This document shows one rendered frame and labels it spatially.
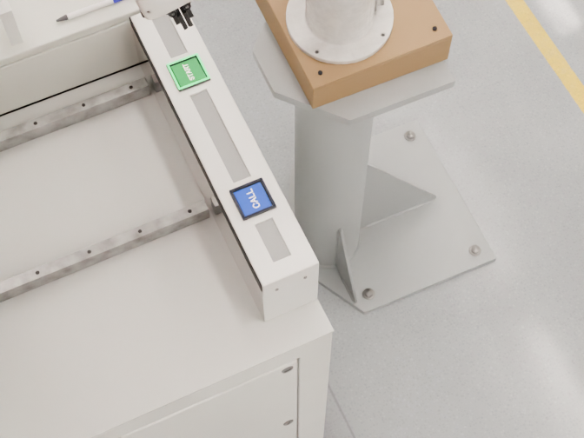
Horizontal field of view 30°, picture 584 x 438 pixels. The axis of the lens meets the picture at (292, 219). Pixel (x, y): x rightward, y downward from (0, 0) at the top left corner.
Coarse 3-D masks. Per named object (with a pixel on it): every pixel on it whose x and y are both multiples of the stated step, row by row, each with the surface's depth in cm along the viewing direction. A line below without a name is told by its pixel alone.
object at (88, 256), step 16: (192, 208) 180; (208, 208) 180; (144, 224) 179; (160, 224) 179; (176, 224) 180; (112, 240) 177; (128, 240) 177; (144, 240) 179; (64, 256) 176; (80, 256) 176; (96, 256) 177; (112, 256) 179; (32, 272) 175; (48, 272) 175; (64, 272) 177; (0, 288) 174; (16, 288) 174; (32, 288) 176
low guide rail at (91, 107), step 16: (144, 80) 192; (96, 96) 190; (112, 96) 190; (128, 96) 191; (144, 96) 193; (64, 112) 189; (80, 112) 189; (96, 112) 191; (16, 128) 187; (32, 128) 187; (48, 128) 189; (0, 144) 187; (16, 144) 189
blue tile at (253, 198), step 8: (256, 184) 169; (240, 192) 168; (248, 192) 168; (256, 192) 168; (264, 192) 168; (240, 200) 168; (248, 200) 168; (256, 200) 168; (264, 200) 168; (248, 208) 167; (256, 208) 167; (264, 208) 167
